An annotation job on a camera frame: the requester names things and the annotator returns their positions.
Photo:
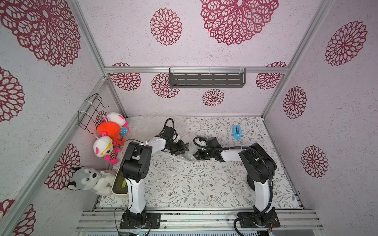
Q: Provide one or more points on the white plush doll yellow glasses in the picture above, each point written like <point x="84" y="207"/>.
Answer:
<point x="104" y="148"/>

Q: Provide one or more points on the white pink plush toy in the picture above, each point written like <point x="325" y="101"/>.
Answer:
<point x="118" y="119"/>

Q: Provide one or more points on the black plate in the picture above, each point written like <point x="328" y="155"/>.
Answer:
<point x="250" y="182"/>

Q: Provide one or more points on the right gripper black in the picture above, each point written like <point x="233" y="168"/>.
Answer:
<point x="203" y="152"/>

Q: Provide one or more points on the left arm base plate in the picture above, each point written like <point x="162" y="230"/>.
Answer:
<point x="142" y="220"/>

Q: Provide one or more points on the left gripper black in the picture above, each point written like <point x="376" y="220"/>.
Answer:
<point x="181" y="148"/>

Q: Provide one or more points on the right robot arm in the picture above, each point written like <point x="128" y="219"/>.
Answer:
<point x="260" y="169"/>

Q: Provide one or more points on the grey metal wall shelf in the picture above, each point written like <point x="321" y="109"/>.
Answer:
<point x="209" y="80"/>

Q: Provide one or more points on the blue tape dispenser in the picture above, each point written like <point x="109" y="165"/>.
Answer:
<point x="237" y="134"/>

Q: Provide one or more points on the grey husky plush toy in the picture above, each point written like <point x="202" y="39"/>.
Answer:
<point x="92" y="180"/>

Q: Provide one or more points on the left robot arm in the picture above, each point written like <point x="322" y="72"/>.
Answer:
<point x="135" y="173"/>

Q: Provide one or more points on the red orange plush toy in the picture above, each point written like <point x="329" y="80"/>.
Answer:
<point x="111" y="130"/>

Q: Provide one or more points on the black wire wall basket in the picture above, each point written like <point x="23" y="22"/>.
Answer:
<point x="86" y="118"/>

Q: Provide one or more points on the floral table mat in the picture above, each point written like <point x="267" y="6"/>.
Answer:
<point x="175" y="182"/>

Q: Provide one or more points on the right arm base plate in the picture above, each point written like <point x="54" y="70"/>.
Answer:
<point x="266" y="220"/>

